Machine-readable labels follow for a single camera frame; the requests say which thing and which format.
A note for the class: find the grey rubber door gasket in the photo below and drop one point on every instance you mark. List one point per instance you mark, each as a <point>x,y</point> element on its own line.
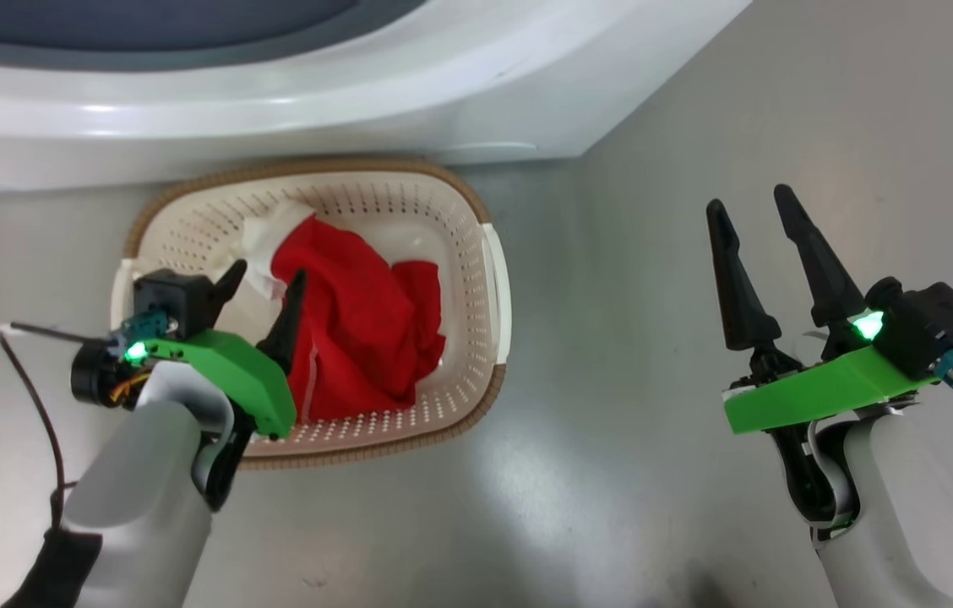
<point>147,25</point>

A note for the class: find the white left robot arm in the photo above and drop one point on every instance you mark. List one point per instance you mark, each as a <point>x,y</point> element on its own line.
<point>138,490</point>

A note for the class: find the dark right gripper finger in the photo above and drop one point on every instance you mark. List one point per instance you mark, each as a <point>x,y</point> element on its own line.
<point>743,304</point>
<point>827,279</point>

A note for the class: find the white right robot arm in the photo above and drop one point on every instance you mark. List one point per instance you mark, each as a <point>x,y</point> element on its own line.
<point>907,507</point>

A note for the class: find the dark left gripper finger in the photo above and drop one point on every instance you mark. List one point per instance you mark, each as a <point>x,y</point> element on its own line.
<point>286,329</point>
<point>230,283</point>

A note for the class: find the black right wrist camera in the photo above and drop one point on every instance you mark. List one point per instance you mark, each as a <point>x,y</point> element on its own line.
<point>933,325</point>

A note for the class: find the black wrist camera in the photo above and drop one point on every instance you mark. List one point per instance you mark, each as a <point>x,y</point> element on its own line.
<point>933,325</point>
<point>172,300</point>

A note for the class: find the cream perforated laundry basket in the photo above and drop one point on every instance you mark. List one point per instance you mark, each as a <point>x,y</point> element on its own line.
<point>409,219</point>

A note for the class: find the teal left camera connector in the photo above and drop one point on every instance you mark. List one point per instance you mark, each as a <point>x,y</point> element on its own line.
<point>145,325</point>

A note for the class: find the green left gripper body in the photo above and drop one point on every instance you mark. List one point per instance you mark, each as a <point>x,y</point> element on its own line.
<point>248,376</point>

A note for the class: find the red and white garment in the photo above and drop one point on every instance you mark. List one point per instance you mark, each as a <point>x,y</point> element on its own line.
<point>358,338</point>

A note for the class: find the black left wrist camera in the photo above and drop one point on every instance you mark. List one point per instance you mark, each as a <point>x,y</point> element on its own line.
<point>172,300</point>

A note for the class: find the white front-load washing machine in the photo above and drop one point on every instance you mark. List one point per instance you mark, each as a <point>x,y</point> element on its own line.
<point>358,110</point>

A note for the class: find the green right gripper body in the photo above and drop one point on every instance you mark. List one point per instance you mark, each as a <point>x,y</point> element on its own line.
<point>814,393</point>

